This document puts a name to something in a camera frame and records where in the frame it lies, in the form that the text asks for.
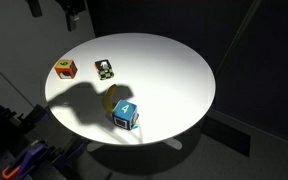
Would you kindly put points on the blue block with number four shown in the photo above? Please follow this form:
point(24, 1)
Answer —
point(125, 115)

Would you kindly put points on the black green checkered block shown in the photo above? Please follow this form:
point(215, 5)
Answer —
point(104, 69)

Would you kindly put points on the orange block with number nine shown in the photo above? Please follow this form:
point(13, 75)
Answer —
point(66, 69)

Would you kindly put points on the round white table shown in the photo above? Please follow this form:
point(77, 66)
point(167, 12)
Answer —
point(171, 84)

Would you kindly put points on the yellow banana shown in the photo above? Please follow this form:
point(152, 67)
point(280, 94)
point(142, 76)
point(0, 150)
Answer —
point(107, 100)

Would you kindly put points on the purple orange clamp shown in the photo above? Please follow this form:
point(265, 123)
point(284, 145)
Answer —
point(23, 165)

